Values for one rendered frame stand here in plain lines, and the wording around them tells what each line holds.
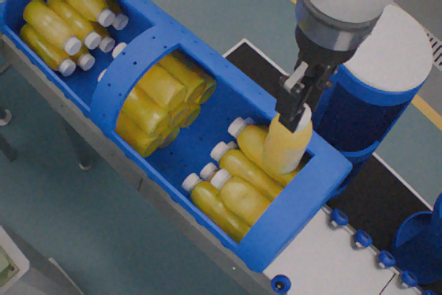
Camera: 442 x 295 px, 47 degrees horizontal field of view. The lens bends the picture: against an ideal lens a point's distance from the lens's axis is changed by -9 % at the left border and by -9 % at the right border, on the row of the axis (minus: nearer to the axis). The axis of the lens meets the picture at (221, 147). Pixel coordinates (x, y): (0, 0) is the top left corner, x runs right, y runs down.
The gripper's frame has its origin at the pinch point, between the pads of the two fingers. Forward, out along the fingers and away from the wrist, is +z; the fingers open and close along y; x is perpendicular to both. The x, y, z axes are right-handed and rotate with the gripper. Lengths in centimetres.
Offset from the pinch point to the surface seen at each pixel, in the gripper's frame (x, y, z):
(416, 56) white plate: -5, 55, 41
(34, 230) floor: 70, -42, 145
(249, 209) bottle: -0.8, -6.7, 32.3
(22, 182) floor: 89, -32, 145
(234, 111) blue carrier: 18.0, 11.1, 43.0
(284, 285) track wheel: -16, -10, 47
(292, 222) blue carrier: -8.9, -6.4, 22.5
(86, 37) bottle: 55, -1, 38
